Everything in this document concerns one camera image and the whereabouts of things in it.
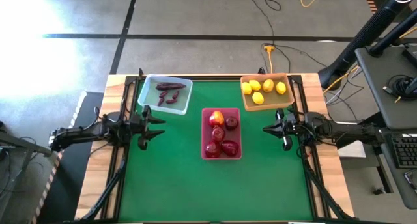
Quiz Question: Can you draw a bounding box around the clear plastic bin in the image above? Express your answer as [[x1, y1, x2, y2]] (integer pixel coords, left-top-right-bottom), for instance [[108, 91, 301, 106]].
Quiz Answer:
[[137, 74, 194, 116]]

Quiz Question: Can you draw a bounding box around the white box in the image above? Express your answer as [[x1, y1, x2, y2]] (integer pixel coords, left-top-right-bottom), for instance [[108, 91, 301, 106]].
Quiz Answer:
[[335, 139, 367, 159]]

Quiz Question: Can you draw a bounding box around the black floor mat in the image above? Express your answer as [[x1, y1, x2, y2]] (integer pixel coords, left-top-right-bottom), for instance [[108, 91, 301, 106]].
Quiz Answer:
[[32, 92, 105, 224]]

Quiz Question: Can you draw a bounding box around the orange plastic bin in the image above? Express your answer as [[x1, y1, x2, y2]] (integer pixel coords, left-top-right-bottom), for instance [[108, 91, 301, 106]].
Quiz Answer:
[[240, 72, 296, 111]]

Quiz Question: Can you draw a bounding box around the black keyboard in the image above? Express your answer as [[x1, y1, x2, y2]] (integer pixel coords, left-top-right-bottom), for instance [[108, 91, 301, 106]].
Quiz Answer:
[[386, 132, 417, 169]]

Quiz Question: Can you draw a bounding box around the black smooth pole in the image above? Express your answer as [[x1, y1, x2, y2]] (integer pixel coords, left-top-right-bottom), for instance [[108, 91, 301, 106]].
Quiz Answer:
[[369, 8, 417, 57]]

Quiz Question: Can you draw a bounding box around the black cable coil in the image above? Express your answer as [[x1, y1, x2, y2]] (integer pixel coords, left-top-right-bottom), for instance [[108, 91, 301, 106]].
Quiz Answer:
[[383, 74, 417, 104]]

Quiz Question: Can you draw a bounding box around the green table mat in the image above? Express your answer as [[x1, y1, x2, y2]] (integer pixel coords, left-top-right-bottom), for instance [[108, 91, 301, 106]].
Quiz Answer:
[[117, 74, 314, 222]]

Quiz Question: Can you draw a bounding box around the black ribbed pole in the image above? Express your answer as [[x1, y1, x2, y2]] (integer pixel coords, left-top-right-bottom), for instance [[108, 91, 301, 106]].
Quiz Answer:
[[317, 0, 417, 90]]

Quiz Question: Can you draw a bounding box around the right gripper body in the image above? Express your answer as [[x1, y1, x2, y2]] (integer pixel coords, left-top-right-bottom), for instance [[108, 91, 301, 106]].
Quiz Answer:
[[276, 108, 304, 152]]

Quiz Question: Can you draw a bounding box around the pink plastic bin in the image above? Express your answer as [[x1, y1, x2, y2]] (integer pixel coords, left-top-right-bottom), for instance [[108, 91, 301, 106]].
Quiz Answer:
[[200, 107, 243, 161]]

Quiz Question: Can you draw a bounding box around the grey metal stand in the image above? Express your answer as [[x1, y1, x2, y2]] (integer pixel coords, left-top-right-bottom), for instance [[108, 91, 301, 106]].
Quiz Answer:
[[0, 119, 55, 199]]

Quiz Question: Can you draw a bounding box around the dark grey desk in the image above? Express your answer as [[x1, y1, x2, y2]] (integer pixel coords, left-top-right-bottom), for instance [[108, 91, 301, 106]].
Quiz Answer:
[[354, 44, 417, 130]]

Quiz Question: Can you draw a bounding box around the black phone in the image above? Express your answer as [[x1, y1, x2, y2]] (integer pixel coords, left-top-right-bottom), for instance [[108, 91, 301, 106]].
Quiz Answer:
[[403, 169, 417, 186]]

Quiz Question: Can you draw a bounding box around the coiled black floor cable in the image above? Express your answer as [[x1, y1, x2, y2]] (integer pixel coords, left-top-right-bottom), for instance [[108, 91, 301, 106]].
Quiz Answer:
[[264, 0, 286, 12]]

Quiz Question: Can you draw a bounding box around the long black floor cable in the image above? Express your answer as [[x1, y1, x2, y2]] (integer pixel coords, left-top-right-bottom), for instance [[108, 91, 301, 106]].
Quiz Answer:
[[239, 0, 276, 44]]

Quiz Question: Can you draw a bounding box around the yellow power plug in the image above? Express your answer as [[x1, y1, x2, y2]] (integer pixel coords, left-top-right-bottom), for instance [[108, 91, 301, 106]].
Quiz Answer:
[[263, 44, 276, 74]]

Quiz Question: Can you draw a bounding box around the dark grey keyboard tray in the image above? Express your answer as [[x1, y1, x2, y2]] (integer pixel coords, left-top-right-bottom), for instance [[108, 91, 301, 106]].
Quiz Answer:
[[374, 126, 417, 210]]

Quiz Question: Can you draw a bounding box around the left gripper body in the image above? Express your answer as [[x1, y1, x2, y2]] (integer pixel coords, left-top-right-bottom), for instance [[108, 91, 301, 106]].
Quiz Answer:
[[130, 105, 152, 152]]

